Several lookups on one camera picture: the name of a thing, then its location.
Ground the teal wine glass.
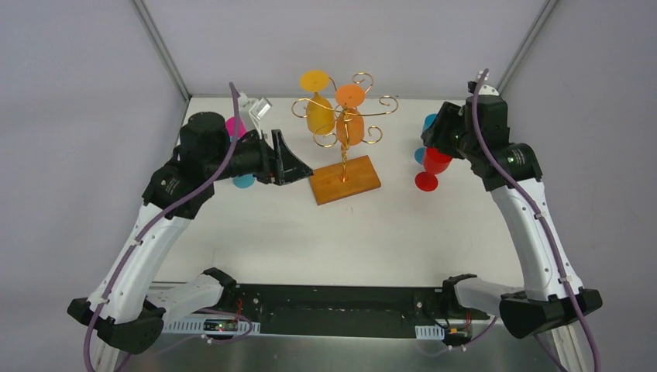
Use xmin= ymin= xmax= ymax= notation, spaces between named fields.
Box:
xmin=232 ymin=174 xmax=256 ymax=189

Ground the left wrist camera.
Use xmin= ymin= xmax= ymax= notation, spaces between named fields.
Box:
xmin=238 ymin=91 xmax=272 ymax=138

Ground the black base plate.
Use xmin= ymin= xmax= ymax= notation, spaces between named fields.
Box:
xmin=213 ymin=284 xmax=489 ymax=339

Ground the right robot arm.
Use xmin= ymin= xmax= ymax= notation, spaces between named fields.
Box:
xmin=421 ymin=95 xmax=603 ymax=339

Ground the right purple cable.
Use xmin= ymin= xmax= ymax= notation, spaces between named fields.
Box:
xmin=471 ymin=67 xmax=603 ymax=372

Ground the red wine glass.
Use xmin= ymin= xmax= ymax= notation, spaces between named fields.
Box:
xmin=414 ymin=147 xmax=452 ymax=192

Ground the pink wine glass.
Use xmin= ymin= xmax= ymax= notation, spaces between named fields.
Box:
xmin=225 ymin=116 xmax=246 ymax=140

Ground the gold rack with wooden base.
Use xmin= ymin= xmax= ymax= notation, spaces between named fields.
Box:
xmin=291 ymin=71 xmax=399 ymax=205

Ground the purple cable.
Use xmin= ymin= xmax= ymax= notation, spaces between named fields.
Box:
xmin=83 ymin=81 xmax=253 ymax=372
xmin=471 ymin=67 xmax=603 ymax=372

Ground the yellow wine glass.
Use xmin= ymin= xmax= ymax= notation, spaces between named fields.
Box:
xmin=300 ymin=70 xmax=335 ymax=136

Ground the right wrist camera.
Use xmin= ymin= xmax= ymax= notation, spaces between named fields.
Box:
xmin=467 ymin=71 xmax=500 ymax=97

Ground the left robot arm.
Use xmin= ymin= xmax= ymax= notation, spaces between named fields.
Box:
xmin=67 ymin=112 xmax=313 ymax=354

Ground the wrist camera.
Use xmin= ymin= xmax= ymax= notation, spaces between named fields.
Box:
xmin=238 ymin=91 xmax=272 ymax=138
xmin=467 ymin=71 xmax=500 ymax=97

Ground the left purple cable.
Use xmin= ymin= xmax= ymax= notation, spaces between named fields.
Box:
xmin=83 ymin=81 xmax=253 ymax=372

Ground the orange wine glass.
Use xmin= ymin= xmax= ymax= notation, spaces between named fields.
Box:
xmin=335 ymin=84 xmax=366 ymax=147

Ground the blue wine glass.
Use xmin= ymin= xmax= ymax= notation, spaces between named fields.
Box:
xmin=414 ymin=113 xmax=437 ymax=165

